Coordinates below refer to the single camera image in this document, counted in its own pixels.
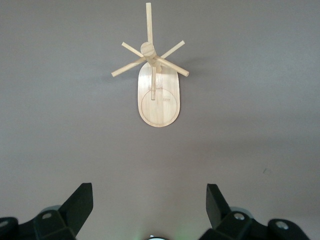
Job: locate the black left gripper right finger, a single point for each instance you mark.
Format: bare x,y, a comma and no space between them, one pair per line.
235,227

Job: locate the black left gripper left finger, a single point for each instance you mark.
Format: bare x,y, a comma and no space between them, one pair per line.
57,225

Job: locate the wooden cup rack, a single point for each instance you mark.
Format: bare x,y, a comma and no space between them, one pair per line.
160,105

